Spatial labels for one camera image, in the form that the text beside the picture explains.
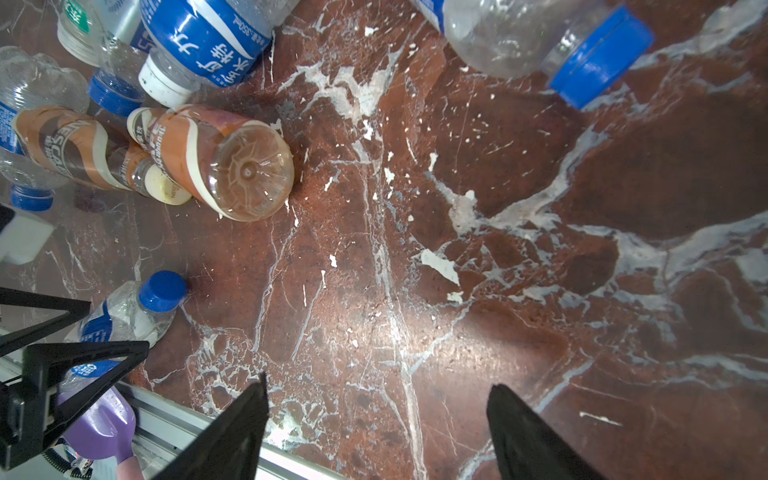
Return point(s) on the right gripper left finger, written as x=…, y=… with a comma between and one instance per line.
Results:
x=229, y=448

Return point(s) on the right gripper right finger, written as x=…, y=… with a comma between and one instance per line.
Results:
x=526, y=447

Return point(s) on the clear bottle blue label front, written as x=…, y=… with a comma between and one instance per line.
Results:
x=136, y=311

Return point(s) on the brown coffee bottle left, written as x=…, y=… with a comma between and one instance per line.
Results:
x=82, y=149

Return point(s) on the brown coffee bottle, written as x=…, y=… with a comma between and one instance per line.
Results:
x=240, y=167
x=82, y=149

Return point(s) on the brown coffee bottle right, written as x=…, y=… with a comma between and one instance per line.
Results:
x=240, y=167

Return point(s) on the square clear bottle blue cap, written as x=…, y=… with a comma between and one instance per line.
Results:
x=121, y=45

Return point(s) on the clear bottle blue label upper-left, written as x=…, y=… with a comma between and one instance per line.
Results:
x=33, y=87

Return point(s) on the clear bottle green cap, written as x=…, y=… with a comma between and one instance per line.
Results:
x=79, y=30

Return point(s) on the clear bottle blue white label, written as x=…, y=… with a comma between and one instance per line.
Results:
x=212, y=42

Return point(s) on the clear bottle blue cap right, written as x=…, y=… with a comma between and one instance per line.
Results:
x=583, y=47

